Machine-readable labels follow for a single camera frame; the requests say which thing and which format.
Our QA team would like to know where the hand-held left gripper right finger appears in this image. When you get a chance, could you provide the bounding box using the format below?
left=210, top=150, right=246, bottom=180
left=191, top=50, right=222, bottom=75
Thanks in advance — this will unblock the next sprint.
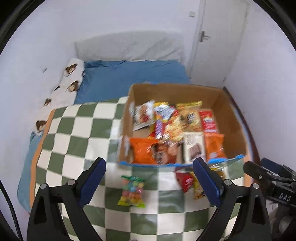
left=193, top=158, right=271, bottom=241

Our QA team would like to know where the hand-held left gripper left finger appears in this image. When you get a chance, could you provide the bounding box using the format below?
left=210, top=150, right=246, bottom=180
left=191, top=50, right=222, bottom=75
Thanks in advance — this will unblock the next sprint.
left=27, top=158, right=107, bottom=241

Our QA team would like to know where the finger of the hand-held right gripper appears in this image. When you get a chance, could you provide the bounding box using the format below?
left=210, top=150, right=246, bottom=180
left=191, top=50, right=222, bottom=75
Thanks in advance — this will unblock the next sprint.
left=243, top=161, right=278, bottom=187
left=261, top=158, right=296, bottom=180

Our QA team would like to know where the yellow panda snack packet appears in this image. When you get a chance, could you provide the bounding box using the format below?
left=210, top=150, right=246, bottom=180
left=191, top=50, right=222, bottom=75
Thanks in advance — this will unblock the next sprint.
left=189, top=167, right=228, bottom=200

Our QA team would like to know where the small red snack packet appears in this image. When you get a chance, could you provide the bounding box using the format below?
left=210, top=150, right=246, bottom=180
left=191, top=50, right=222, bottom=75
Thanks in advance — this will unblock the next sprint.
left=175, top=170, right=197, bottom=193

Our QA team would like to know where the orange snack packet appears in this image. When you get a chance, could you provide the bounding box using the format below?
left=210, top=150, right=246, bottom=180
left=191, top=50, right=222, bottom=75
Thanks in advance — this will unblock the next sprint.
left=205, top=133, right=226, bottom=160
left=129, top=137, right=159, bottom=164

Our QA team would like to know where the colourful candy ball bag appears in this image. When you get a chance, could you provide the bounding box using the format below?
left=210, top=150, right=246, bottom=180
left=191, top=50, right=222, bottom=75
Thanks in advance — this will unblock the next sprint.
left=117, top=175, right=146, bottom=208

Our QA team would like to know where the white chocolate biscuit packet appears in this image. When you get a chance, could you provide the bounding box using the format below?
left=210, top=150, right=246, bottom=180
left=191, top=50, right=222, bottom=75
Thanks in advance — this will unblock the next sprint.
left=183, top=132, right=206, bottom=164

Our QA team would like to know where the brown snack packet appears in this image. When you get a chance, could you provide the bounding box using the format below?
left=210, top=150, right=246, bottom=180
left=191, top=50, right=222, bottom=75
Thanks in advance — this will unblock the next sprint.
left=151, top=141, right=183, bottom=165

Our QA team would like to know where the yellow chips packet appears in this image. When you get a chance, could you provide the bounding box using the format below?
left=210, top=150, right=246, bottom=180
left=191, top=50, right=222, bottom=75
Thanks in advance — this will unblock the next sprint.
left=176, top=101, right=203, bottom=132

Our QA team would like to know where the cardboard box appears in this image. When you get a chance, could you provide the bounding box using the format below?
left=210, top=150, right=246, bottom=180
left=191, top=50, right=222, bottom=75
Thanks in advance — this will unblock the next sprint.
left=117, top=83, right=251, bottom=166

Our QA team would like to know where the yellow white snack packet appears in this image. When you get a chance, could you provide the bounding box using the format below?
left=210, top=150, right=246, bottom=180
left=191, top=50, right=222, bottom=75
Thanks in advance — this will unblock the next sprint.
left=153, top=101, right=176, bottom=123

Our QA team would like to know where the clear nut snack packet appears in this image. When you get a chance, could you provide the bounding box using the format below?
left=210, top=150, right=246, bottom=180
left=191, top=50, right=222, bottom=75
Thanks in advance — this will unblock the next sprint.
left=133, top=101, right=156, bottom=131

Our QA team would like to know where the green white checkered mat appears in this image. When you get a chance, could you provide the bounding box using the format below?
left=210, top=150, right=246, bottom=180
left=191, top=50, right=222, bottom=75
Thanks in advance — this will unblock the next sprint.
left=29, top=96, right=252, bottom=241

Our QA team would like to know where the white bear print pillow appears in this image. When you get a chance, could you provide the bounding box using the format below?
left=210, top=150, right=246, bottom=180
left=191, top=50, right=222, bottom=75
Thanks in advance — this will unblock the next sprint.
left=31, top=58, right=85, bottom=136

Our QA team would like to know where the blue bed sheet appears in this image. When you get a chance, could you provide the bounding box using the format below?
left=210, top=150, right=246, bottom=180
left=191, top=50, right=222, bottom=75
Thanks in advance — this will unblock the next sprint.
left=17, top=60, right=191, bottom=212

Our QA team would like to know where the white door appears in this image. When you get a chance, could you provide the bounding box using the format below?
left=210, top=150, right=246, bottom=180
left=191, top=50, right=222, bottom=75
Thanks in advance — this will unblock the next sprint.
left=187, top=0, right=250, bottom=86

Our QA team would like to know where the white padded headboard cushion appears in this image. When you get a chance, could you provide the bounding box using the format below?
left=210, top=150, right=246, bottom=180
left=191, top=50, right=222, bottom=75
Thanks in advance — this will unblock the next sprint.
left=75, top=31, right=185, bottom=62

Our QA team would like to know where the black cable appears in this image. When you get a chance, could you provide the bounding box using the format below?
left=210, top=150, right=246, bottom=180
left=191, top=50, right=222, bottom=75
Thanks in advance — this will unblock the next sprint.
left=0, top=179, right=23, bottom=241

